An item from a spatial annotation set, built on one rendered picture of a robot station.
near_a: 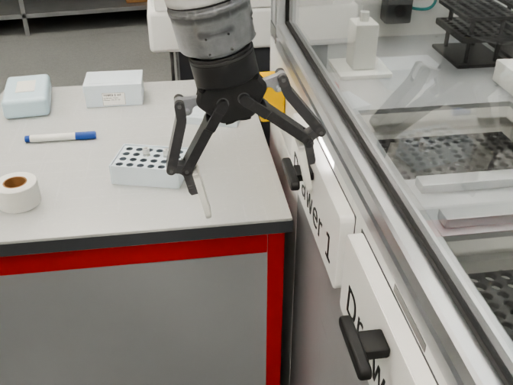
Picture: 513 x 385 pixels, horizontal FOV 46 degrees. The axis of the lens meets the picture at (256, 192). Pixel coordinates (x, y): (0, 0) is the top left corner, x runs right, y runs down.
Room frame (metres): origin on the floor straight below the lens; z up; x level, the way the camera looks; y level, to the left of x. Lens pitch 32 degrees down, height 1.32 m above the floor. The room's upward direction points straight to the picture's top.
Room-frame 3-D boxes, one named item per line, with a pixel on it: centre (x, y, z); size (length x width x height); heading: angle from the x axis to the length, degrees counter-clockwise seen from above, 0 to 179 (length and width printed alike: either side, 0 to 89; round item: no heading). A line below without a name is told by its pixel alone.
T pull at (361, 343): (0.40, -0.10, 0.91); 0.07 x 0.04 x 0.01; 8
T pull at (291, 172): (0.71, -0.06, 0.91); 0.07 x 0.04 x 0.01; 8
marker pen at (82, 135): (1.08, 0.39, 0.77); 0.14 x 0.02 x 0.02; 98
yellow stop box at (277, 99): (1.04, -0.02, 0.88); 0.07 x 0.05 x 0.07; 8
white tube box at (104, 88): (1.29, 0.32, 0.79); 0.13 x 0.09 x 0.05; 97
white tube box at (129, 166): (0.95, 0.19, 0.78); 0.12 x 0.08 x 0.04; 82
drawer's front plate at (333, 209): (0.71, -0.08, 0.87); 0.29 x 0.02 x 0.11; 8
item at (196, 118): (1.19, 0.09, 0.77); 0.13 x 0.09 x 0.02; 80
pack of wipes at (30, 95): (1.25, 0.51, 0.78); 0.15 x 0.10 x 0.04; 14
